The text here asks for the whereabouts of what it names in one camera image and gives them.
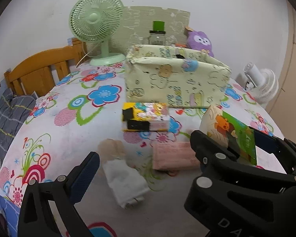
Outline green patterned board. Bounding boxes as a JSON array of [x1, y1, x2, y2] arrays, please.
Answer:
[[111, 6, 191, 52]]

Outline green desk fan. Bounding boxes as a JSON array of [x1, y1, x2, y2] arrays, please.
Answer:
[[69, 0, 126, 66]]

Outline green bear-print tissue packet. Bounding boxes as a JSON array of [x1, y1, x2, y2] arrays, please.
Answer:
[[199, 104, 258, 166]]

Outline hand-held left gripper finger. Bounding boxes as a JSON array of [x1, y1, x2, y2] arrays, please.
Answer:
[[17, 151, 100, 237]]

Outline wooden headboard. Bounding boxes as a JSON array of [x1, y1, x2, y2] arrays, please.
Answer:
[[4, 38, 87, 97]]

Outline pale yellow printed storage box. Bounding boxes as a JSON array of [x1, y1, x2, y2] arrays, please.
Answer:
[[125, 44, 232, 108]]

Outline white cloth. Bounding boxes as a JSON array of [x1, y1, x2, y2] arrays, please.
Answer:
[[99, 138, 151, 208]]

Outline yellow cartoon-print tissue packet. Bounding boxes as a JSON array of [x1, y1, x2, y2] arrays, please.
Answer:
[[122, 102, 170, 132]]

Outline purple plush toy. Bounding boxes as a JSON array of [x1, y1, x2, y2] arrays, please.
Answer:
[[187, 30, 215, 57]]

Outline grey plaid pillow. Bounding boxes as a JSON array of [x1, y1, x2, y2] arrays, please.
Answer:
[[0, 89, 37, 161]]

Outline pink folded cloth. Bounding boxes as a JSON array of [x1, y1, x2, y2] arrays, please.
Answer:
[[152, 141, 200, 171]]

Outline blue printed bedsheet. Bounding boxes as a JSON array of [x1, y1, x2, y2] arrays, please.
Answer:
[[0, 190, 18, 237]]

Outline white standing fan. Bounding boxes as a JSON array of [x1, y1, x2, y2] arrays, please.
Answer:
[[243, 63, 279, 105]]

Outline glass jar with green lid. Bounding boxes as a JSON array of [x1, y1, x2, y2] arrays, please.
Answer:
[[148, 20, 166, 46]]

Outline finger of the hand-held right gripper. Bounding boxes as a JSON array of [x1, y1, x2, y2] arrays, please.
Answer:
[[189, 130, 240, 176], [255, 130, 296, 182]]

